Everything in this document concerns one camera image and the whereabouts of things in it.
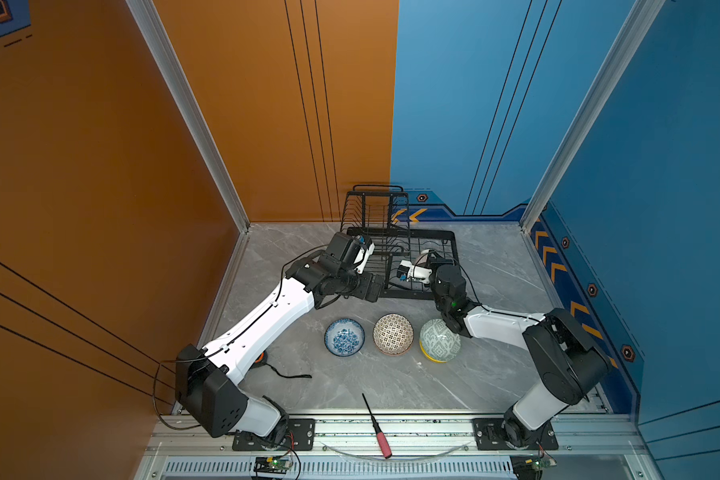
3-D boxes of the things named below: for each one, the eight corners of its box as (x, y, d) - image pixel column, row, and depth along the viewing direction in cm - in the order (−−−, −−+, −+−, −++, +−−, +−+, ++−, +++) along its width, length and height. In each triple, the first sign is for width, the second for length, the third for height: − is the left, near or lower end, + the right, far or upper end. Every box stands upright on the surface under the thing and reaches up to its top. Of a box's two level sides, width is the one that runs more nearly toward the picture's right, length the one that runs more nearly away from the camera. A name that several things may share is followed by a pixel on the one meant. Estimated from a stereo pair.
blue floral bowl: (324, 357, 88) (322, 352, 84) (327, 324, 94) (326, 318, 91) (365, 357, 87) (364, 352, 84) (365, 324, 94) (365, 318, 91)
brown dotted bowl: (372, 355, 88) (372, 346, 83) (372, 323, 95) (372, 313, 89) (412, 355, 88) (415, 346, 83) (409, 323, 94) (411, 313, 89)
